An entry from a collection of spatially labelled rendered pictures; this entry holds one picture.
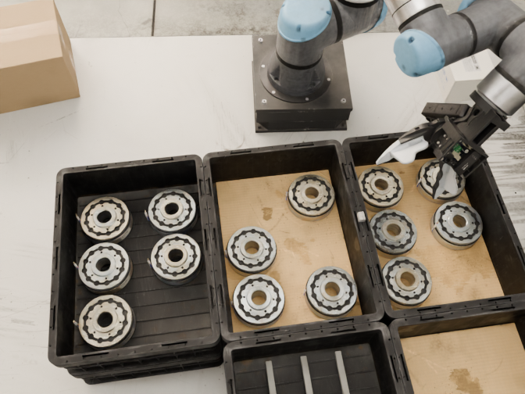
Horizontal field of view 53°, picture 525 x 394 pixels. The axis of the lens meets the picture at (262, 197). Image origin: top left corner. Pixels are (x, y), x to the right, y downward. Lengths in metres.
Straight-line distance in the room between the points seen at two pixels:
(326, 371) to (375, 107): 0.77
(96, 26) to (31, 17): 1.23
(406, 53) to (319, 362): 0.59
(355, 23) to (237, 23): 1.46
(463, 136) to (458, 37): 0.16
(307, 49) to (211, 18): 1.51
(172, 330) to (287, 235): 0.31
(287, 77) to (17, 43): 0.69
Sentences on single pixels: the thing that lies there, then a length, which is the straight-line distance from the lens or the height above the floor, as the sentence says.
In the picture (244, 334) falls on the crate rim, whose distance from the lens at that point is 0.97.
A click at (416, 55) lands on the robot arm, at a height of 1.27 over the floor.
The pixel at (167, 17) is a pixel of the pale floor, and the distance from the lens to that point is 2.77.
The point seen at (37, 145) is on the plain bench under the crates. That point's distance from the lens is 1.51.
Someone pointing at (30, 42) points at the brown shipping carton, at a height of 0.86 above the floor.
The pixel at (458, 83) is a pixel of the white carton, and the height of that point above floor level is 0.78.
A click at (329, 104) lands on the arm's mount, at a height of 0.80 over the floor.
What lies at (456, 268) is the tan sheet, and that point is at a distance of 1.19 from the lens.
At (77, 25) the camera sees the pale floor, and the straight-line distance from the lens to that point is 2.82.
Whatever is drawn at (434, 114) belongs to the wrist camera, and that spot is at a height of 1.11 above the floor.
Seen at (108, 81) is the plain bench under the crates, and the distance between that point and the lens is 1.59.
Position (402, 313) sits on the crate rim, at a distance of 1.02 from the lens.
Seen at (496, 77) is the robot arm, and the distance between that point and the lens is 0.93.
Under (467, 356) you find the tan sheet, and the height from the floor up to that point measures 0.83.
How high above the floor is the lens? 1.87
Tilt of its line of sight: 62 degrees down
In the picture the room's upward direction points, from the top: 3 degrees clockwise
